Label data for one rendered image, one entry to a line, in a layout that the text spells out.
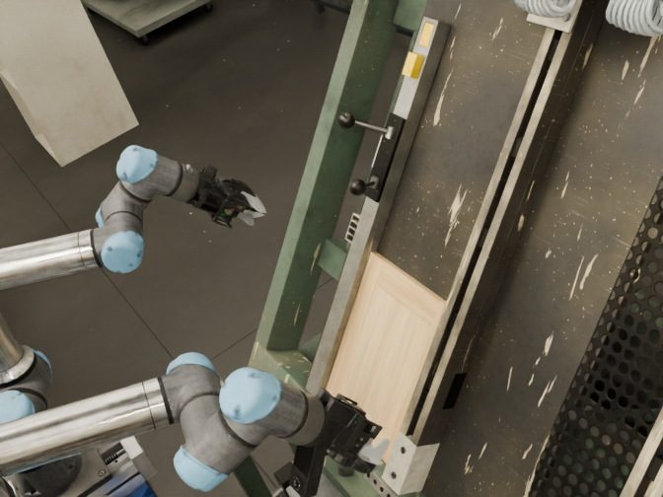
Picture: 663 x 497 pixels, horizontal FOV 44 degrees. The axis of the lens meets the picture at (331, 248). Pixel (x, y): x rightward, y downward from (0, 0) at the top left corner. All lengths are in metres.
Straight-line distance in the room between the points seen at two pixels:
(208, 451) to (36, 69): 4.37
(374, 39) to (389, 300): 0.63
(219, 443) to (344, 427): 0.21
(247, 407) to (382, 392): 0.83
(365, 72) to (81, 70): 3.58
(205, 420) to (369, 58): 1.12
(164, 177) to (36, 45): 3.74
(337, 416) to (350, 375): 0.75
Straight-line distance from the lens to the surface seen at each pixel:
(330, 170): 2.06
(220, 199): 1.71
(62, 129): 5.51
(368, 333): 1.92
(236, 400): 1.11
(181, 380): 1.25
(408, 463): 1.78
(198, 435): 1.18
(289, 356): 2.23
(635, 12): 1.29
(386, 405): 1.89
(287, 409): 1.14
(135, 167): 1.61
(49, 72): 5.38
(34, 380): 1.98
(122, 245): 1.54
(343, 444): 1.26
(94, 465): 2.01
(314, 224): 2.10
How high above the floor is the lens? 2.43
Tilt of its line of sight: 38 degrees down
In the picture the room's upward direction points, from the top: 19 degrees counter-clockwise
